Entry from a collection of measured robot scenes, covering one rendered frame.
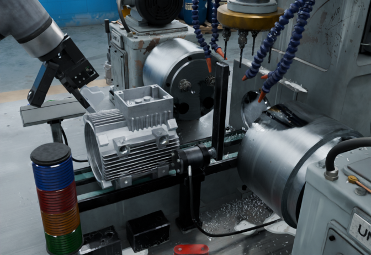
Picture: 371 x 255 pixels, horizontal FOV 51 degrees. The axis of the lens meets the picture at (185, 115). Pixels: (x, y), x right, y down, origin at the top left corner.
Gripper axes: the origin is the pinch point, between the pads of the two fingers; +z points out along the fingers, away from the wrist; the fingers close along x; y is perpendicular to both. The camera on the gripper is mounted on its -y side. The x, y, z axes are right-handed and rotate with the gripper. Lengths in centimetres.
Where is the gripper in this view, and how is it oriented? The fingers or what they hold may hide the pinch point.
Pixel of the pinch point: (91, 112)
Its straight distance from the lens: 102.4
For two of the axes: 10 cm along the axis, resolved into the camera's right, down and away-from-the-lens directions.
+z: 4.3, 6.8, 6.0
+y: 7.8, -6.1, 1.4
